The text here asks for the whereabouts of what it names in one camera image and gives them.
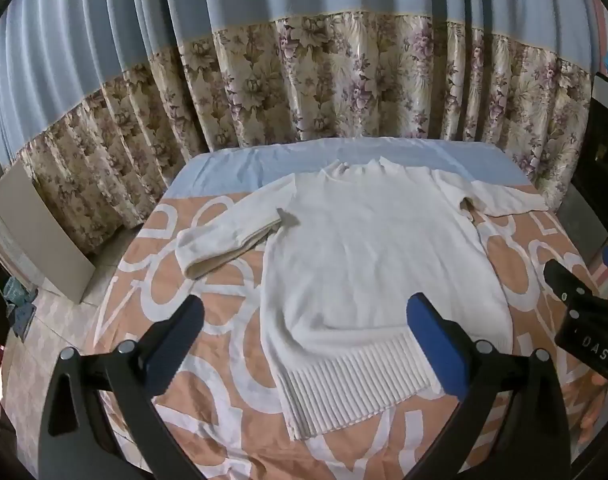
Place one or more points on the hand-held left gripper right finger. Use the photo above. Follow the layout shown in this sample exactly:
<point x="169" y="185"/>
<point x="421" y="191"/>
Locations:
<point x="433" y="340"/>

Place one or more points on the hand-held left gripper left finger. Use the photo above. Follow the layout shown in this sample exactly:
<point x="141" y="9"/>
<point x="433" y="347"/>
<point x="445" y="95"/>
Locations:
<point x="176" y="340"/>

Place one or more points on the white knit sweater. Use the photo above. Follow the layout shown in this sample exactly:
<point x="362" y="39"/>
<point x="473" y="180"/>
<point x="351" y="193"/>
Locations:
<point x="364" y="260"/>

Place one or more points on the person's right hand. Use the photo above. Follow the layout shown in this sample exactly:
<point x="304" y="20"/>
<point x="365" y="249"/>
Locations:
<point x="593" y="415"/>

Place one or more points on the orange white patterned blanket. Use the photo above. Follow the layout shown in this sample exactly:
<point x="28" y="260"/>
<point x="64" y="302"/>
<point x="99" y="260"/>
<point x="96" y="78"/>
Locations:
<point x="224" y="410"/>

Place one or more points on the black appliance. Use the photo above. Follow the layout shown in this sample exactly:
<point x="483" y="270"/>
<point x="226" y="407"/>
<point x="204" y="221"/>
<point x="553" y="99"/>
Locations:
<point x="603" y="150"/>

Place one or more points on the blue cloth items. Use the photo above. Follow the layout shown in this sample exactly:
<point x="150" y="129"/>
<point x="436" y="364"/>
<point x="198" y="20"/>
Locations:
<point x="20" y="307"/>

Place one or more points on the light blue bed sheet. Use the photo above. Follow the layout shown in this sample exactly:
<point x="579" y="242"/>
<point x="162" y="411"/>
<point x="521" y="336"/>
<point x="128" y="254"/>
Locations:
<point x="234" y="170"/>

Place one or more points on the beige flat board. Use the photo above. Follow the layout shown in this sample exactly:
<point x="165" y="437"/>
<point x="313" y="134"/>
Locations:
<point x="39" y="220"/>

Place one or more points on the blue curtain with floral hem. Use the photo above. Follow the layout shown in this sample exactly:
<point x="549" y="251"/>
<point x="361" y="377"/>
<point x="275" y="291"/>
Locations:
<point x="134" y="20"/>

